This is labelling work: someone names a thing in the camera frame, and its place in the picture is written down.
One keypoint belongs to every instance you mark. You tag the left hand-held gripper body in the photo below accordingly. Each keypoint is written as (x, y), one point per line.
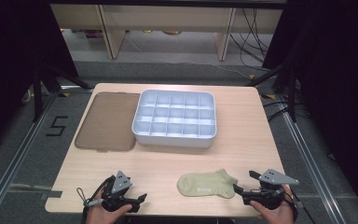
(118, 186)

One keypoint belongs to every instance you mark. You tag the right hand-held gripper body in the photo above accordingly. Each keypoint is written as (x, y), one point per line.
(268, 196)

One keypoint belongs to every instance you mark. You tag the pale green sock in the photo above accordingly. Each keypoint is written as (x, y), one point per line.
(205, 185)

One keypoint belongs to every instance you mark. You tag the person's right hand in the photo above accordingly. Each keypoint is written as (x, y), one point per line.
(279, 216)

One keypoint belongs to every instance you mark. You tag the person's left hand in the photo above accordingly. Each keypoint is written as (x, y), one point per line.
(101, 216)

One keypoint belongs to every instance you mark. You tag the brown translucent box lid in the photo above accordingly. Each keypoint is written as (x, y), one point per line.
(107, 121)

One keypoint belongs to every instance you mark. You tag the grey tape strip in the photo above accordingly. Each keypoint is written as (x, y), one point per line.
(52, 194)

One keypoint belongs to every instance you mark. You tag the yellow floor tape piece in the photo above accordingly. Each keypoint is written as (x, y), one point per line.
(268, 96)
(64, 94)

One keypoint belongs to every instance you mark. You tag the black tape floor mark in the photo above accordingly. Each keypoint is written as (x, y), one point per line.
(57, 126)

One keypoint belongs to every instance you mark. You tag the white divided storage box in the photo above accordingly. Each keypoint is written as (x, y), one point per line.
(174, 118)

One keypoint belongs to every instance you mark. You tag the black metal stand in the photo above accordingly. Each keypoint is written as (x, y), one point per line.
(38, 93)
(292, 93)

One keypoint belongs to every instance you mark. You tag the black curtain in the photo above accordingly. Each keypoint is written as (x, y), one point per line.
(338, 77)
(9, 62)

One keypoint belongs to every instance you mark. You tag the beige wooden desk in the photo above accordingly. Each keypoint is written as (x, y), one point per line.
(167, 18)

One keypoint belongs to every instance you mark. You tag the aluminium floor rail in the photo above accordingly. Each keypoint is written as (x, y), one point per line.
(15, 158)
(310, 168)

